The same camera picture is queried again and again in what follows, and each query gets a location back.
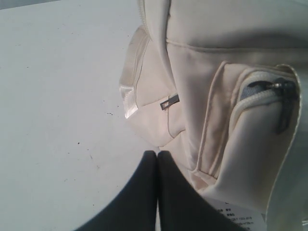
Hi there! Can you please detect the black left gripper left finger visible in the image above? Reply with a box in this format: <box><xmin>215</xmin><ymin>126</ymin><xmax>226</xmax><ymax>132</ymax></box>
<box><xmin>77</xmin><ymin>151</ymin><xmax>157</xmax><ymax>231</ymax></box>

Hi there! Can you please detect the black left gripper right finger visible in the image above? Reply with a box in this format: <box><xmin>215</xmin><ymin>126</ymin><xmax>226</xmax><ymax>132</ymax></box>
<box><xmin>157</xmin><ymin>151</ymin><xmax>238</xmax><ymax>231</ymax></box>

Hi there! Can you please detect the cream fabric duffel bag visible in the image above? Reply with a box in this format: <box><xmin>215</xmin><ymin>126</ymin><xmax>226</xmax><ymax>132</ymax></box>
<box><xmin>118</xmin><ymin>0</ymin><xmax>308</xmax><ymax>217</ymax></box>

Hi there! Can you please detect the white paper label sheet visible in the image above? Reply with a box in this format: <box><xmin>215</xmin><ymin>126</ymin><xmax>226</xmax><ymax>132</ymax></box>
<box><xmin>211</xmin><ymin>200</ymin><xmax>266</xmax><ymax>231</ymax></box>

